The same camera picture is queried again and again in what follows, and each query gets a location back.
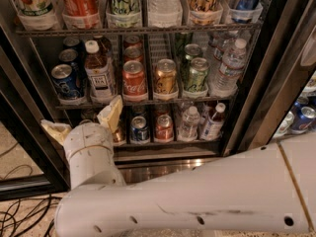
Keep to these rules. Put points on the green LaCroix can front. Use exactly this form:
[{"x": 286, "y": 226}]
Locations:
[{"x": 198, "y": 71}]

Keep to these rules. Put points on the red Coca-Cola can bottom shelf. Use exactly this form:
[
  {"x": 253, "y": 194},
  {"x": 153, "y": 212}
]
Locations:
[{"x": 164, "y": 128}]

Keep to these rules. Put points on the blue can behind glass door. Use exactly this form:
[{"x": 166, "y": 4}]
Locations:
[{"x": 305, "y": 116}]

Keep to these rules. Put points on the red Coca-Cola can front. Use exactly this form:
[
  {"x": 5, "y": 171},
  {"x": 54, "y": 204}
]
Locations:
[{"x": 133, "y": 78}]

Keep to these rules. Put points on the clear water bottle bottom shelf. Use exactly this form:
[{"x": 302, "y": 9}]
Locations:
[{"x": 188, "y": 130}]

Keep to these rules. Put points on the blue Pepsi can bottom shelf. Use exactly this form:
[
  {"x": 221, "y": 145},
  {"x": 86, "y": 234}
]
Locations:
[{"x": 139, "y": 130}]

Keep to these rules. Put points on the gold can bottom shelf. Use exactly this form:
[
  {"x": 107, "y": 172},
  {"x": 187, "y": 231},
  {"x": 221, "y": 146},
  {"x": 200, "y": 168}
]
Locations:
[{"x": 119, "y": 135}]

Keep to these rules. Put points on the gold LaCroix can middle shelf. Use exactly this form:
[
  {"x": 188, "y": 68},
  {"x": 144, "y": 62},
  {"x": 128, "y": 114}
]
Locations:
[{"x": 165, "y": 76}]

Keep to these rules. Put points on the tea bottle bottom shelf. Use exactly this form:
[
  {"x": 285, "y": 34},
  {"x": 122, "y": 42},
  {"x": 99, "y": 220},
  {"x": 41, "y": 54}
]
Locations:
[{"x": 213, "y": 123}]

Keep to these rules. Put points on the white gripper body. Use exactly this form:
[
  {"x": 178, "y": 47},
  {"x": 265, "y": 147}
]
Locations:
[{"x": 86, "y": 136}]

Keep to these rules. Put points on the stainless steel fridge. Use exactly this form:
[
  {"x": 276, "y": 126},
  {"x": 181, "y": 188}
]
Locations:
[{"x": 27, "y": 95}]

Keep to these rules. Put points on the blue Pepsi can front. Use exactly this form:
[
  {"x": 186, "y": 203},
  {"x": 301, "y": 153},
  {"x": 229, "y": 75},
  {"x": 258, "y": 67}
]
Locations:
[{"x": 67, "y": 82}]

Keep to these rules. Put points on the brown tea bottle white cap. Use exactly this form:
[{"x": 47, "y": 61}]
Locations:
[{"x": 100, "y": 72}]

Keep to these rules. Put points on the clear water bottle middle shelf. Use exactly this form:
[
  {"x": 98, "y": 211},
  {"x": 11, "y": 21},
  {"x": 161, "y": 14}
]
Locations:
[{"x": 224, "y": 82}]

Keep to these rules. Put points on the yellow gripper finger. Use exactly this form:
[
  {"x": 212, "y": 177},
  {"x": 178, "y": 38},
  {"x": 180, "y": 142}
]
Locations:
[
  {"x": 109, "y": 116},
  {"x": 58, "y": 131}
]

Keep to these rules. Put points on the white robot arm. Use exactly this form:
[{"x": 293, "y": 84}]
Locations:
[{"x": 272, "y": 188}]

